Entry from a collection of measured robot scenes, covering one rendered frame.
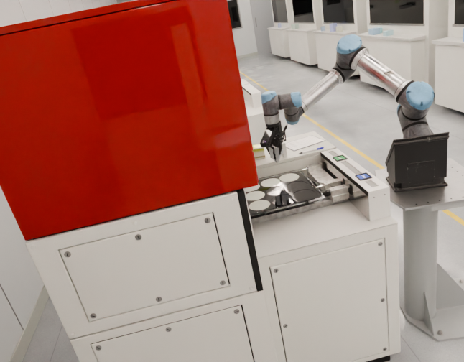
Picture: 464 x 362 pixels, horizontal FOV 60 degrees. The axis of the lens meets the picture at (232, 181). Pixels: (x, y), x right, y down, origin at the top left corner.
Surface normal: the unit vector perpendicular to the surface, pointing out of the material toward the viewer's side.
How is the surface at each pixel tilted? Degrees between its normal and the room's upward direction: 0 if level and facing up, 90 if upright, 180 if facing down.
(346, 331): 90
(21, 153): 90
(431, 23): 90
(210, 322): 90
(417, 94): 49
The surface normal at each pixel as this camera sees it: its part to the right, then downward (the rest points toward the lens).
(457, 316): -0.18, -0.90
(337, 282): 0.16, 0.37
